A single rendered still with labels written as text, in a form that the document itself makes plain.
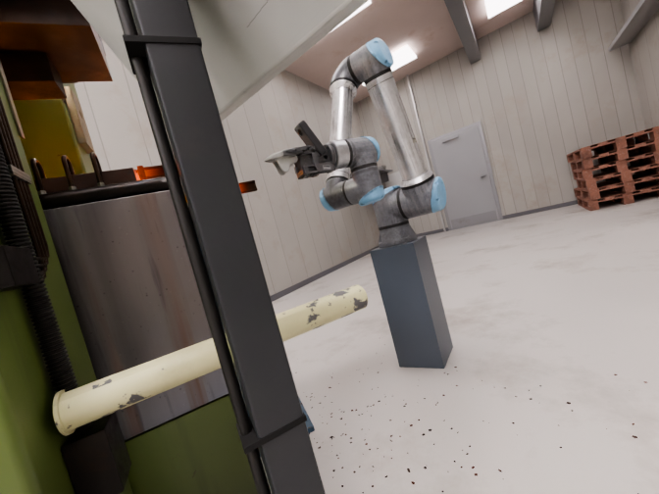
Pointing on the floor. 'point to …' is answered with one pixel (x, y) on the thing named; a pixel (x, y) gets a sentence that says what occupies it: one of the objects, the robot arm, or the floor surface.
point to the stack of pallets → (617, 170)
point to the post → (228, 244)
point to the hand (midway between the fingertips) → (268, 157)
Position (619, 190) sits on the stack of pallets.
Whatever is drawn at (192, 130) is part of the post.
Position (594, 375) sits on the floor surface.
